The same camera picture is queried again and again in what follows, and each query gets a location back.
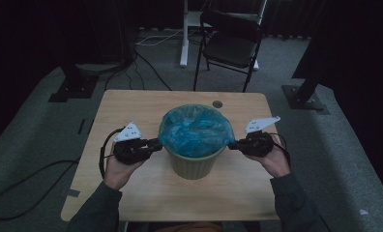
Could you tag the black stand with square base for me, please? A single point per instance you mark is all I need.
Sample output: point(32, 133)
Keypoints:
point(73, 88)
point(304, 96)

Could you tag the grey floor tape piece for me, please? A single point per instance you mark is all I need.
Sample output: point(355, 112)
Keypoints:
point(73, 193)

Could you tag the blue plastic bag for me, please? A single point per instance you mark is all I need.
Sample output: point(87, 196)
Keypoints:
point(196, 129)

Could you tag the black folding chair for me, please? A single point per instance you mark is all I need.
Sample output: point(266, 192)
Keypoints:
point(229, 48)

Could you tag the person's left hand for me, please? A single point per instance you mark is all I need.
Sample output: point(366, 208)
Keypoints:
point(118, 174)

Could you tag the white floor scrap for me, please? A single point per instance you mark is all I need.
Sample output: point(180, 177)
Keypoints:
point(363, 212)

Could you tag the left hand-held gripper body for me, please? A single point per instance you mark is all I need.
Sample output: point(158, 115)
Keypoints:
point(128, 151)

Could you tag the round table grommet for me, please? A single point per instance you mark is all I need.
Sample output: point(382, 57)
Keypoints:
point(217, 104)

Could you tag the person's right hand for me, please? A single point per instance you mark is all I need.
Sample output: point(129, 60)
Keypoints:
point(276, 162)

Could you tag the green ribbed plastic bin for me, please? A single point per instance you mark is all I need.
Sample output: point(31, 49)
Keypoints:
point(192, 167)

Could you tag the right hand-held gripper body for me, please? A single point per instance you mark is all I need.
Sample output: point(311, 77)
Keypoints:
point(259, 145)

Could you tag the white desk frame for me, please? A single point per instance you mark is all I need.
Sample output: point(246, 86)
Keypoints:
point(184, 48)

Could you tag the black floor tape strip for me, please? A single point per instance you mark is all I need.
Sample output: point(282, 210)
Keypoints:
point(91, 126)
point(81, 126)

